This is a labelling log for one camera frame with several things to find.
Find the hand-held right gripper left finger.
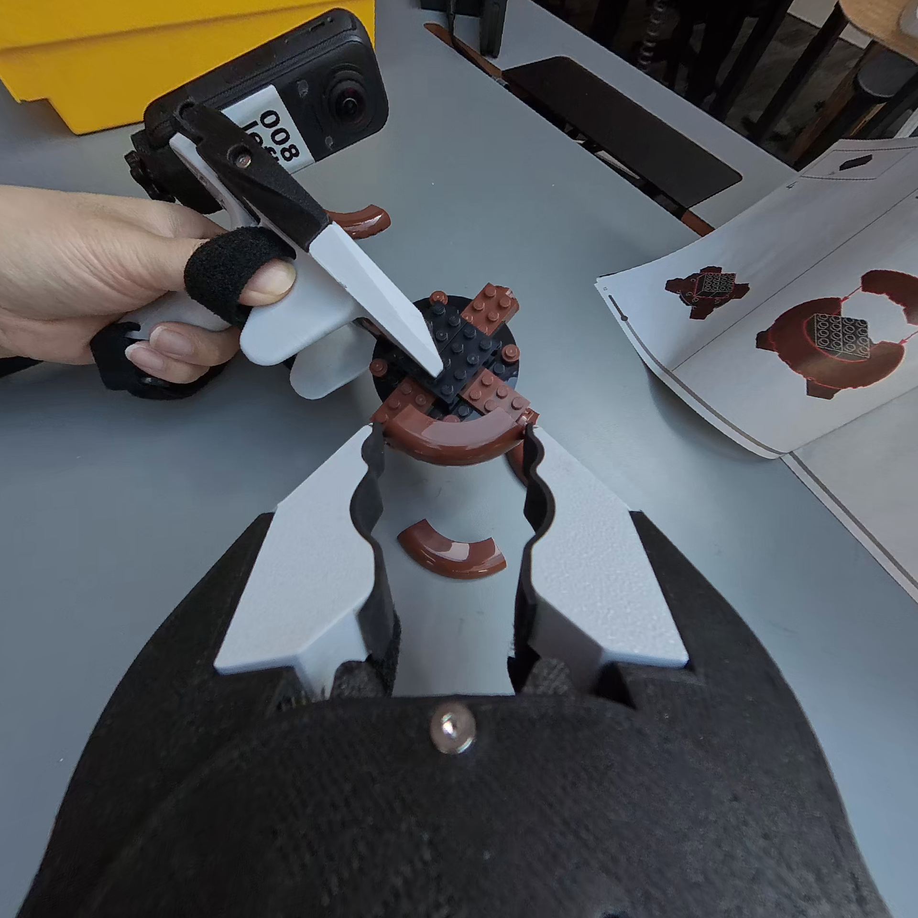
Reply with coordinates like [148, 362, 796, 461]
[214, 423, 401, 697]

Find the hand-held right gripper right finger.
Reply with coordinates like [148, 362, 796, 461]
[508, 423, 691, 695]

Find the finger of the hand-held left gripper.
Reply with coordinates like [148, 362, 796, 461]
[242, 159, 444, 380]

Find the brown and black brick assembly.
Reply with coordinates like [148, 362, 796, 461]
[369, 282, 540, 431]

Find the brown curved brick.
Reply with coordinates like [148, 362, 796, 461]
[378, 407, 540, 469]
[396, 518, 508, 579]
[324, 204, 392, 239]

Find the grey desk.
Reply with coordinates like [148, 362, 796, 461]
[0, 22, 918, 912]

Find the person's left hand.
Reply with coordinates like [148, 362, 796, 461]
[0, 185, 296, 384]

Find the yellow plastic bin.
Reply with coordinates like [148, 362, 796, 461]
[0, 0, 377, 136]

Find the white instruction booklet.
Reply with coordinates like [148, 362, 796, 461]
[594, 138, 918, 607]

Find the grey side table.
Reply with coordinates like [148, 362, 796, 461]
[423, 0, 797, 238]

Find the black flat pad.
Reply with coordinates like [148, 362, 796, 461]
[502, 56, 743, 209]

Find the wooden stool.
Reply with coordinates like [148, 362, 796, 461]
[835, 0, 918, 51]

